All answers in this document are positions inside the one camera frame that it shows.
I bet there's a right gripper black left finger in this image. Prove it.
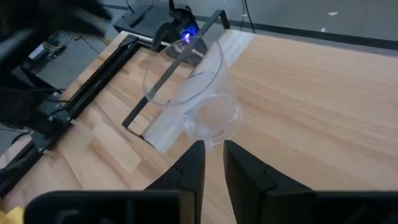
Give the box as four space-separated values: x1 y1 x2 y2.
144 140 206 224

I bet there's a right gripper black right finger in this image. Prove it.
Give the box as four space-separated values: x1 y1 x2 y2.
223 139 314 224

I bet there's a black device with blue light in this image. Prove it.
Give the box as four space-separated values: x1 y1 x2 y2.
151 11 209 67

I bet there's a flat black box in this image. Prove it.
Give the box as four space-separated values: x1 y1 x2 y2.
113 3 175 39

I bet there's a yellow object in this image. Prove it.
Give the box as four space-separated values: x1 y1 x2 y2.
0 205 25 224

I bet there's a black aluminium double rail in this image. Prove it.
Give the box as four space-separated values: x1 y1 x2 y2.
0 33 142 198

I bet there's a black floor cable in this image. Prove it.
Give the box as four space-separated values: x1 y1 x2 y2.
240 0 256 34

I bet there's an electronics board with wires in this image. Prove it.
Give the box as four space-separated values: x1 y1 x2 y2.
27 33 82 62

